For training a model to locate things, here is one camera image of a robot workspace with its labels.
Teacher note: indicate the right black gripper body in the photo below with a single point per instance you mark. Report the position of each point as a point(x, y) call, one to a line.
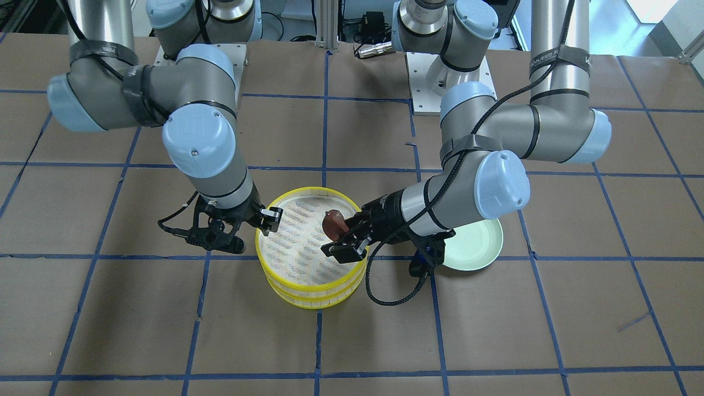
point(246, 212)

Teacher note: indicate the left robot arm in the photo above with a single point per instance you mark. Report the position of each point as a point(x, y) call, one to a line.
point(484, 143)

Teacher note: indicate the yellow steamer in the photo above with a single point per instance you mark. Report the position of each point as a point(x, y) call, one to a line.
point(292, 255)
point(315, 299)

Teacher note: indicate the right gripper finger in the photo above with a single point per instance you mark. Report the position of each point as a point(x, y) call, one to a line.
point(267, 220)
point(220, 241)

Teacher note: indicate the green plate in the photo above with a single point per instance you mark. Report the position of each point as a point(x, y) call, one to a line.
point(474, 246)

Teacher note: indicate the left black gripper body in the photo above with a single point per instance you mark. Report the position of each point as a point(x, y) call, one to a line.
point(383, 212)

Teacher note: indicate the brown bun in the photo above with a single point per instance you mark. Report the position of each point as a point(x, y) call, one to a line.
point(334, 226)

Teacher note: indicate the aluminium frame post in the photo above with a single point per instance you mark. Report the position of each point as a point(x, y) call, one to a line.
point(328, 20)

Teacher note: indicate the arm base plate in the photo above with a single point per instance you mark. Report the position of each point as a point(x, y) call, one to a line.
point(235, 52)
point(429, 79)

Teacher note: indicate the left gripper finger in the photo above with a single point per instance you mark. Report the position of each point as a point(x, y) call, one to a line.
point(355, 224)
point(347, 250)

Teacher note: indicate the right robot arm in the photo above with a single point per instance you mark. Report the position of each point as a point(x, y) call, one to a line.
point(192, 98)

